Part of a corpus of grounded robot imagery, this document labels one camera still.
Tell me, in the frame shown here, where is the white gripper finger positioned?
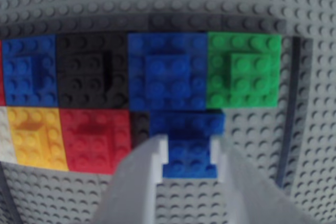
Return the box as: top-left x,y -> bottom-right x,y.
211,138 -> 319,224
90,133 -> 169,224

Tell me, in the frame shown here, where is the blue brick cube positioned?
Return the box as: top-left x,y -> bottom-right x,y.
1,35 -> 60,107
149,110 -> 227,179
127,32 -> 209,112

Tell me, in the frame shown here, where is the red brick cube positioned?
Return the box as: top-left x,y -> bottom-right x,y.
0,39 -> 7,105
59,108 -> 133,175

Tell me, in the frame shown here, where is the yellow brick cube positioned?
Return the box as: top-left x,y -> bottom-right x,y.
6,106 -> 70,172

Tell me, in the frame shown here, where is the black brick cube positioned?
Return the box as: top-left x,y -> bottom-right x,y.
56,33 -> 131,110

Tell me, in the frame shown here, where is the green brick cube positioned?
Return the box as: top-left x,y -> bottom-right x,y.
206,31 -> 283,110

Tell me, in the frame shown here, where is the white brick cube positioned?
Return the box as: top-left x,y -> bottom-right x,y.
0,105 -> 18,165

